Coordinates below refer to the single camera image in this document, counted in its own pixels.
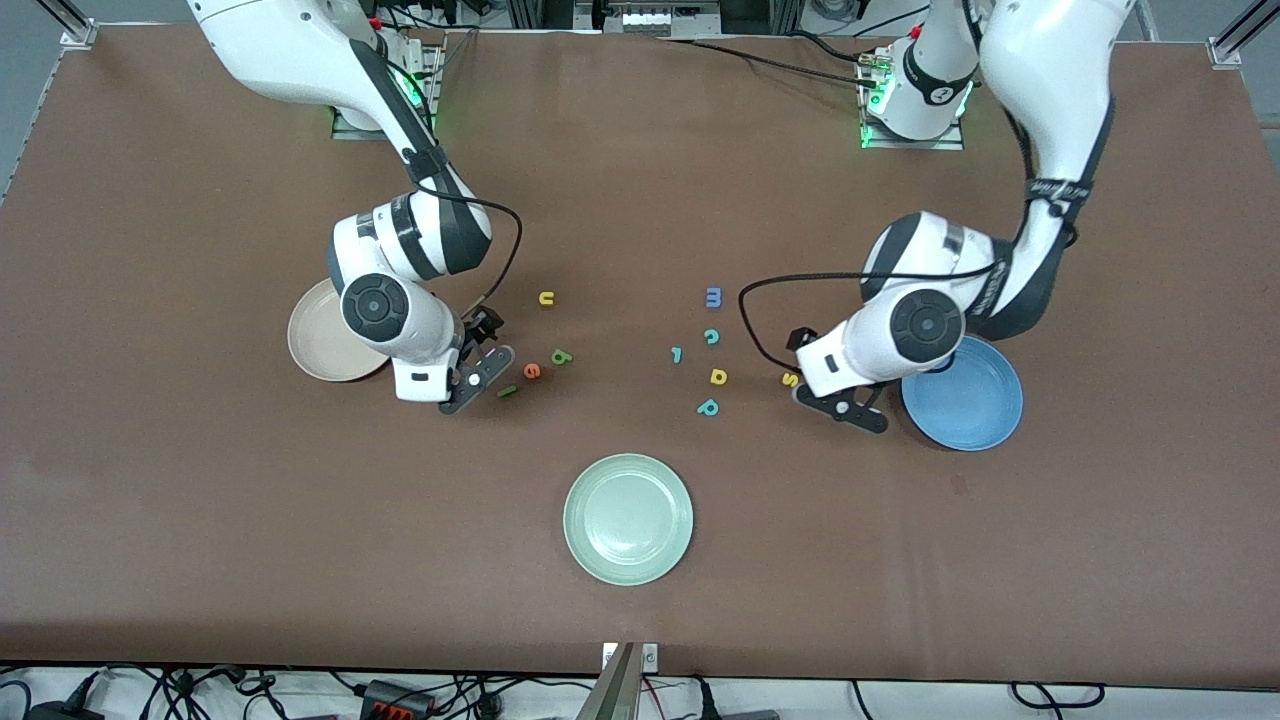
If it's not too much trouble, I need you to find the beige brown round plate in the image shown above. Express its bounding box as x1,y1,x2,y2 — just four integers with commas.
287,278,396,383

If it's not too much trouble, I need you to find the blue round plate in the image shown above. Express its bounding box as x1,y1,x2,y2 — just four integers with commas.
900,335,1025,452

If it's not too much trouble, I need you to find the pale green round plate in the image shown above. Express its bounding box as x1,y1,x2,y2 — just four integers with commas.
563,453,694,587

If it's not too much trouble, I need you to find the black orange power strip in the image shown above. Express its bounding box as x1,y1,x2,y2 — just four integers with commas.
360,679,437,717

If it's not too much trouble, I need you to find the silver electronics box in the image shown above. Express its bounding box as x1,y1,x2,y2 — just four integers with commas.
595,0,723,39

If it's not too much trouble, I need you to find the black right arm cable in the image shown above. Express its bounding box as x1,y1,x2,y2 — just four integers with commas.
405,175,524,313

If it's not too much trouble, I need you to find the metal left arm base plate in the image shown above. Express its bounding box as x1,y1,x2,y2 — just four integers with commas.
860,45,967,152

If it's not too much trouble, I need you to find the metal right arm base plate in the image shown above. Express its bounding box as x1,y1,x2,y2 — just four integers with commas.
330,30,447,142

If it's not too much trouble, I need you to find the long black table cable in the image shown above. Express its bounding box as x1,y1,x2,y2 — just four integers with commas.
660,36,881,89

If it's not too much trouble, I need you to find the grey metal camera post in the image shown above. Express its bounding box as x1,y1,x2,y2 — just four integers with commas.
575,642,641,720

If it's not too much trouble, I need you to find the aluminium frame profile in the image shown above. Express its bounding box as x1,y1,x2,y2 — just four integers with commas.
40,0,98,49
1208,0,1280,66

